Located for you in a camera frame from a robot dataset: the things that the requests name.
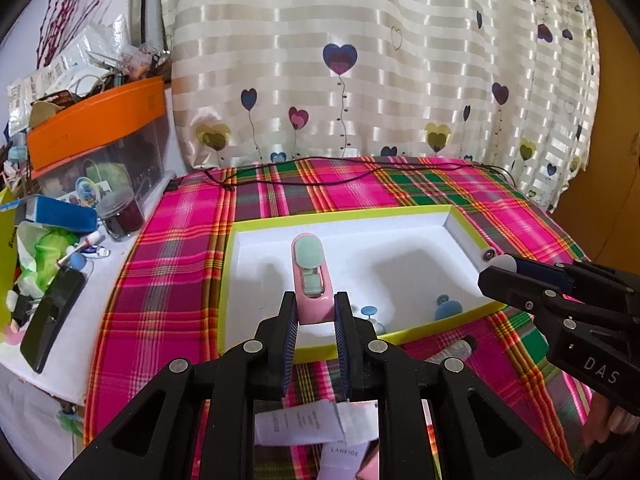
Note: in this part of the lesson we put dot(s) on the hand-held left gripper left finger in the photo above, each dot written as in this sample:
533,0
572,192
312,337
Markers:
290,340

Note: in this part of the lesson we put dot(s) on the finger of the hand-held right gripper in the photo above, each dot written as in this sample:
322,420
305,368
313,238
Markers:
545,272
520,292

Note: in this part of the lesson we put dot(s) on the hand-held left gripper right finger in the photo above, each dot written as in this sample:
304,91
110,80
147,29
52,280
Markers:
342,345

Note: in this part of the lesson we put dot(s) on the white round puff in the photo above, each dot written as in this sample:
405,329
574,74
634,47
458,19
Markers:
502,261

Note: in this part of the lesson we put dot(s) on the small blue round puff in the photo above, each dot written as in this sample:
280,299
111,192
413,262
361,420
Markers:
369,311

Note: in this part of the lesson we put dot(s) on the white paper leaflet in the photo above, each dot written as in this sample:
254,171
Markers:
295,422

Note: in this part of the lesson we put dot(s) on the yellow-green cardboard box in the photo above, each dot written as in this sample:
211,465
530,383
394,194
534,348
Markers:
260,260

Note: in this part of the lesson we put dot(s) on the white cream tube black cap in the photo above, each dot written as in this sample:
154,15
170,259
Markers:
450,351

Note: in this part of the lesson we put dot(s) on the person's right hand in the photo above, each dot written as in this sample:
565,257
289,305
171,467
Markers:
615,420

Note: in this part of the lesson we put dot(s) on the pink green plaid blanket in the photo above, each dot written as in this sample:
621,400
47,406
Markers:
175,270

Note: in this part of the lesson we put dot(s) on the brown wooden cabinet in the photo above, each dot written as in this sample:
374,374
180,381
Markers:
615,110

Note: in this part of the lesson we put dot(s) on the glass jar dark contents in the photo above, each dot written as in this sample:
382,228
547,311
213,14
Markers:
122,215

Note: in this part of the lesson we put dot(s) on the small white ointment tube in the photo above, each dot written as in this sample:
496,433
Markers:
92,246

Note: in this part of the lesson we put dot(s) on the small blue ball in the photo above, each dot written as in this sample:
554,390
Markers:
77,261

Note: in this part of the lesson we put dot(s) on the heart-print striped curtain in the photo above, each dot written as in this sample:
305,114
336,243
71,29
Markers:
400,85

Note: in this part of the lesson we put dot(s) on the black smartphone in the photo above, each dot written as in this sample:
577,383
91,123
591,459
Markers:
52,320

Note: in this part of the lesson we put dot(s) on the green plastic bag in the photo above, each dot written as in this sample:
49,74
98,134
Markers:
45,255

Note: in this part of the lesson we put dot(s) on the blue cardboard box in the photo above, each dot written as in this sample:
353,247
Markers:
55,215

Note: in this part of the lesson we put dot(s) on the clear storage box orange lid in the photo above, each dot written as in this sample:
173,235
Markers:
90,120

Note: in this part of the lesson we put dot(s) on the yellow-green box lid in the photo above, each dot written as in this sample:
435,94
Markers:
6,240

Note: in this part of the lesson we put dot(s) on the pile of packets and clutter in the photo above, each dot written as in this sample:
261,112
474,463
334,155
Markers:
75,70

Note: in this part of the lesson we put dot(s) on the red decorative branches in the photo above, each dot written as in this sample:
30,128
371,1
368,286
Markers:
65,15

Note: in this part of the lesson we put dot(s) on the grey metal frame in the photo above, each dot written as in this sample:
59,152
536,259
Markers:
142,5

